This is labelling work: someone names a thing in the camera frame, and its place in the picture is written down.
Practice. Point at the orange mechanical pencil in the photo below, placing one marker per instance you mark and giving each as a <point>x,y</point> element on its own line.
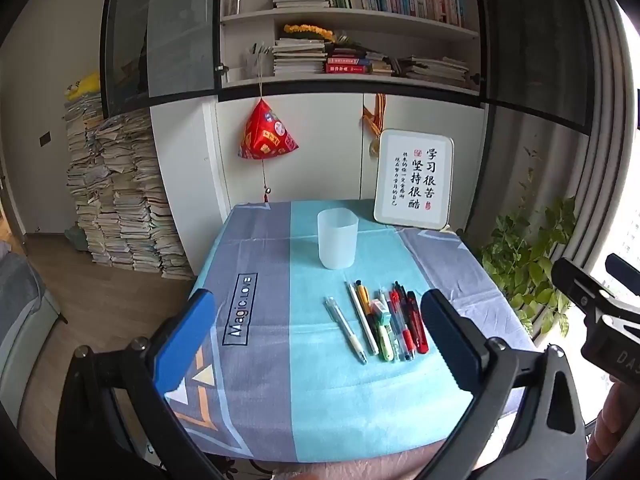
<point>366,300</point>

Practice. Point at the white bookcase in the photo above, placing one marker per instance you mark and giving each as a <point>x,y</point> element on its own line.
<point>310,160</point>

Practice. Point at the red pyramid hanging ornament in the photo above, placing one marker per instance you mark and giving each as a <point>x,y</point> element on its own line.
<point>267,135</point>

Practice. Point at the white pen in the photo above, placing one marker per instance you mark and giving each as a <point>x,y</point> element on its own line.
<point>361,317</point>

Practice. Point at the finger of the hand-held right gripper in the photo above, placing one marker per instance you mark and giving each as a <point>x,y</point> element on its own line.
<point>575,282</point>
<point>622,267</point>

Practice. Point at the dark glass cabinet door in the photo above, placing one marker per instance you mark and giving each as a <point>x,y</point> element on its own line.
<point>535,50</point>
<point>160,35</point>

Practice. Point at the person's right hand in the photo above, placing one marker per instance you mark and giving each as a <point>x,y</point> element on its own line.
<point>612,425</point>

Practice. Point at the medal with striped ribbon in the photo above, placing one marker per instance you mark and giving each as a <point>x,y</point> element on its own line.
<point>376,120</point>

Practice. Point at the framed calligraphy board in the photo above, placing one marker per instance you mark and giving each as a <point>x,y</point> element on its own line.
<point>415,175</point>

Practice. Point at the yellow plush toy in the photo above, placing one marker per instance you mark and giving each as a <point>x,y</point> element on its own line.
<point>84,86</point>

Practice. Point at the slanted stacks of books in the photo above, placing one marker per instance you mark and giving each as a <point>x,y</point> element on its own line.
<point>435,70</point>

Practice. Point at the red and black pen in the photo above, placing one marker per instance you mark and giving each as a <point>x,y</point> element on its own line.
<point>417,325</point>

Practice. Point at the clear gel pen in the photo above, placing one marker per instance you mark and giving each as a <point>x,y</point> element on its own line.
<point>345,330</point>

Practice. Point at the grey sofa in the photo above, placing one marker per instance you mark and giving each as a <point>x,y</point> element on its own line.
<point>20,310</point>

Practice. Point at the translucent plastic cup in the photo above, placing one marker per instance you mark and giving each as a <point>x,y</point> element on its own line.
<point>337,240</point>

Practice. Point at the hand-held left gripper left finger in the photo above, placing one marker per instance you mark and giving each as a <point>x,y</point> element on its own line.
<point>185,345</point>

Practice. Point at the green highlighter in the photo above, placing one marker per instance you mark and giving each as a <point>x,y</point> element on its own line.
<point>386,342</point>

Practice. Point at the pink eraser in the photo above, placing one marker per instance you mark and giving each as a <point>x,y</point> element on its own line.
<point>384,312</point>

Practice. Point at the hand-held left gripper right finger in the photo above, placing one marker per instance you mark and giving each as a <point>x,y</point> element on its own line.
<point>450,342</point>

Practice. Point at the red books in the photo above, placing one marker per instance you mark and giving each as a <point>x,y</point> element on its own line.
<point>347,66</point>

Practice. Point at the pale green pen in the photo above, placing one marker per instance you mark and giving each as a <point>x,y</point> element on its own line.
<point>383,296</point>

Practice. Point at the green potted plant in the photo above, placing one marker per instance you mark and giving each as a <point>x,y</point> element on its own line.
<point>530,260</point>

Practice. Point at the dark wall switch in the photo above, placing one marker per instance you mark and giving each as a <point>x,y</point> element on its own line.
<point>45,138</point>

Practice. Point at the blue and grey tablecloth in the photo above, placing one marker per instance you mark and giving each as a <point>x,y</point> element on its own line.
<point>300,270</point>

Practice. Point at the grey curtain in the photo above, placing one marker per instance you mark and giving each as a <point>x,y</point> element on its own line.
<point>600,135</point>

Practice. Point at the tall pile of books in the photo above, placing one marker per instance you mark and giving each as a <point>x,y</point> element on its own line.
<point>125,200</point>

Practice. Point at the stack of pale workbooks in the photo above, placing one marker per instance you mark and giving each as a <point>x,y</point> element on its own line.
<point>299,57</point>

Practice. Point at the yellow flowers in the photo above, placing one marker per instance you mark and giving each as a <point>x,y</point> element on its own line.
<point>310,32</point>

